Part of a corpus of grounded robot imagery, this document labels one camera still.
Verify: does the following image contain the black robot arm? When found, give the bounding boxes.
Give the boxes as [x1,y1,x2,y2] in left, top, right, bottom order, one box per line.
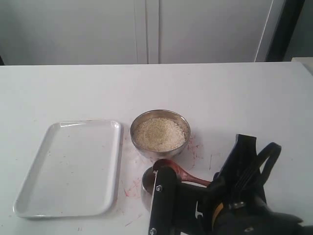
[147,167,313,235]

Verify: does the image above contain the white rectangular plastic tray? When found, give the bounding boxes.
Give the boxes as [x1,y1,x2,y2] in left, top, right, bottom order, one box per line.
[13,120,123,218]

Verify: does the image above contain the brown wooden spoon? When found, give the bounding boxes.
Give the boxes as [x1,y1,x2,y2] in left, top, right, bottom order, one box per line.
[152,159,211,187]

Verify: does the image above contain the steel cup with rice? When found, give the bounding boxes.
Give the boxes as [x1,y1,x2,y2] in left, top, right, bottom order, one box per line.
[141,167,156,212]

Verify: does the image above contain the white cabinet doors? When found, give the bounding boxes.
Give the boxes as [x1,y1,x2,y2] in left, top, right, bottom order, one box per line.
[0,0,284,65]

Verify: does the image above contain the steel bowl of rice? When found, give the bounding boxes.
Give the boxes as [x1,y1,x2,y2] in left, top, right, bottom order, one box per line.
[130,110,191,159]

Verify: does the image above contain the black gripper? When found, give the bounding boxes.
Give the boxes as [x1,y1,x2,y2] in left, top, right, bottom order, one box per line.
[148,167,267,235]

